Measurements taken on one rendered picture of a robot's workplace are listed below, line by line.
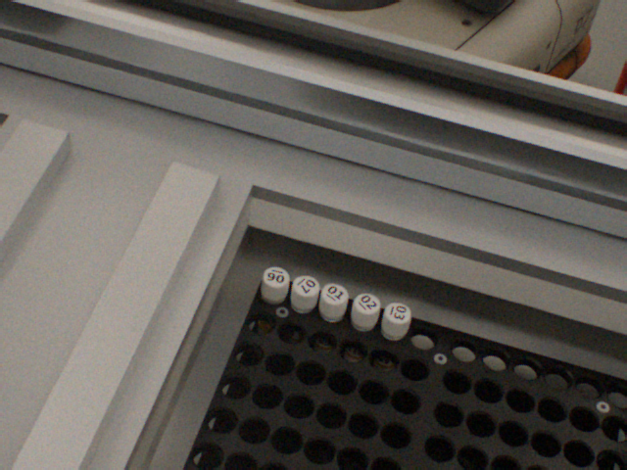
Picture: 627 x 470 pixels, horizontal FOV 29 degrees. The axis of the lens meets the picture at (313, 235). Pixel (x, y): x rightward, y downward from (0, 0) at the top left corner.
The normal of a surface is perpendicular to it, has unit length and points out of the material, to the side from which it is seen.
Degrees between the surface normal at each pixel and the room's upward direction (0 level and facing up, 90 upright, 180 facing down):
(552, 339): 0
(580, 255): 0
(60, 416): 0
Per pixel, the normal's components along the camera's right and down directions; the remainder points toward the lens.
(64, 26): -0.28, 0.70
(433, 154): 0.11, -0.65
